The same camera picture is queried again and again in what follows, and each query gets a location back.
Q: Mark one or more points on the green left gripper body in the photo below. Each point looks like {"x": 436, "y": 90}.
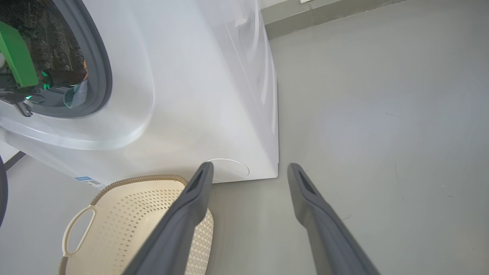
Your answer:
{"x": 17, "y": 57}

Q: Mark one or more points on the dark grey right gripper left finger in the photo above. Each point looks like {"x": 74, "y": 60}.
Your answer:
{"x": 172, "y": 229}

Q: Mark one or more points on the cream perforated laundry basket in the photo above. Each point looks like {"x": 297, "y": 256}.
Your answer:
{"x": 126, "y": 229}

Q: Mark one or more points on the white front-load washing machine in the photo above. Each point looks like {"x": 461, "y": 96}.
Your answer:
{"x": 191, "y": 95}

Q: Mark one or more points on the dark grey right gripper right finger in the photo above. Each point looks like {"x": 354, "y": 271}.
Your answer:
{"x": 328, "y": 236}

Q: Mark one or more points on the blue printed garment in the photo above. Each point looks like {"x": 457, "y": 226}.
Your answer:
{"x": 76, "y": 95}

